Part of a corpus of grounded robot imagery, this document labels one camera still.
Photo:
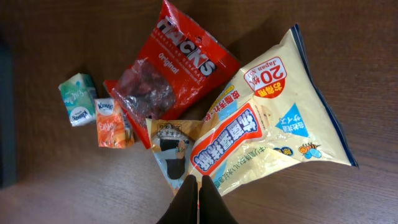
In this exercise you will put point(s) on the red Hacks candy bag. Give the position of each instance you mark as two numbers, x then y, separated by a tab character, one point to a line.
179	63

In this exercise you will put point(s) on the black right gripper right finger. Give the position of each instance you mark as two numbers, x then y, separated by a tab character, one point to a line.
212	209

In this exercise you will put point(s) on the orange tissue pack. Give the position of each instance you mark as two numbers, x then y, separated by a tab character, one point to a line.
113	128

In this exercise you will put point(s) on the yellow snack bag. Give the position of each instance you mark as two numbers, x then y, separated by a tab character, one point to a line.
269	117

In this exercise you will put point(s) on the green tissue pack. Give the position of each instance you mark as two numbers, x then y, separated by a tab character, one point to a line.
79	94

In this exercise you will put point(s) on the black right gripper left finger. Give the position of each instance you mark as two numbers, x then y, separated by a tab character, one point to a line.
183	208

